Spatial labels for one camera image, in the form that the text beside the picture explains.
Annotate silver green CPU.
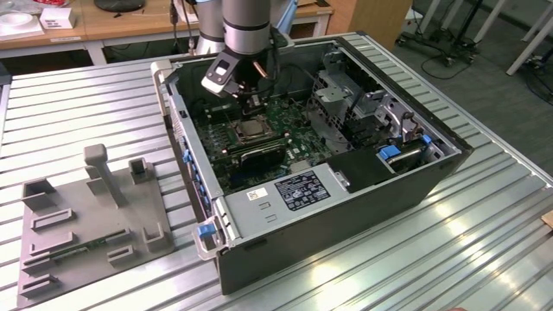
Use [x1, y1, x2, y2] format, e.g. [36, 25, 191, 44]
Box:
[240, 121, 267, 137]

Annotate CPU socket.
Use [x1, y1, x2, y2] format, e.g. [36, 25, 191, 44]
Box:
[231, 116, 277, 145]

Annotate black RAM slot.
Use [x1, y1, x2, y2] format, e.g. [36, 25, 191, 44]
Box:
[223, 137, 289, 155]

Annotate perforated metal disk cage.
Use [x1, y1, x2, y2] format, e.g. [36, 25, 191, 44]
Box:
[307, 68, 363, 109]

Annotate green motherboard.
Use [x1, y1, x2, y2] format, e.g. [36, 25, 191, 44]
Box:
[192, 97, 347, 192]

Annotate black graphics card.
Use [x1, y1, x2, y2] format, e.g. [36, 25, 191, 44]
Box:
[228, 144, 289, 192]

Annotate wooden desk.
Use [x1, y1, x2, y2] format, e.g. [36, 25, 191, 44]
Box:
[0, 0, 336, 60]

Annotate small silver heatsink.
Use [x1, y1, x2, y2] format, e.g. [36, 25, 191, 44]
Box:
[287, 161, 315, 174]

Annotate wooden cabinet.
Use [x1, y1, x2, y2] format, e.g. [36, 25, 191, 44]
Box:
[327, 0, 415, 52]

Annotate black round stand base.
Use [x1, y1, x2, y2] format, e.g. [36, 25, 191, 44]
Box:
[94, 0, 147, 12]

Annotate black plastic shroud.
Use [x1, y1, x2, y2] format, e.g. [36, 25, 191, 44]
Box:
[325, 149, 401, 194]

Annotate blue disk carrier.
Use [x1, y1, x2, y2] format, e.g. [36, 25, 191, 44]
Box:
[375, 144, 403, 162]

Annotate silver power supply unit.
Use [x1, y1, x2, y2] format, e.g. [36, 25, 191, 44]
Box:
[213, 161, 351, 242]

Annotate white cardboard box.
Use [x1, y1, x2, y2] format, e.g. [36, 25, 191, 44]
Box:
[39, 8, 78, 30]

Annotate blue case latch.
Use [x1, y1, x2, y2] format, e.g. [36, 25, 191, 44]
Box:
[195, 223, 217, 241]

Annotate black wheeled stand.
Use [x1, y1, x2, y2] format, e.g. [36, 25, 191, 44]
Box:
[396, 0, 483, 67]

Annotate dark grey PC case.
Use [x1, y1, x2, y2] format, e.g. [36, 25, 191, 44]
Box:
[150, 32, 475, 296]

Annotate white foam tray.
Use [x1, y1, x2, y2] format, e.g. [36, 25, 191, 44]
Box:
[0, 11, 46, 37]

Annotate grey parts rack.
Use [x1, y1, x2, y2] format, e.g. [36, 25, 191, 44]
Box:
[16, 143, 176, 308]

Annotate white table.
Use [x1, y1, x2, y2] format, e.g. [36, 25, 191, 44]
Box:
[473, 0, 553, 77]

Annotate green RAM stick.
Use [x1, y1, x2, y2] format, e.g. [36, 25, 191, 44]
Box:
[50, 236, 112, 260]

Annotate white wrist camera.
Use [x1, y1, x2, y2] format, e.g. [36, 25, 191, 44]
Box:
[200, 51, 243, 98]

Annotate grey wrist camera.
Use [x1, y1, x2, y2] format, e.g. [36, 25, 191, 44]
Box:
[271, 29, 296, 49]

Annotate silver drive bay bracket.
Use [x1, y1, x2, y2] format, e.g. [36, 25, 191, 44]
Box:
[357, 90, 423, 143]

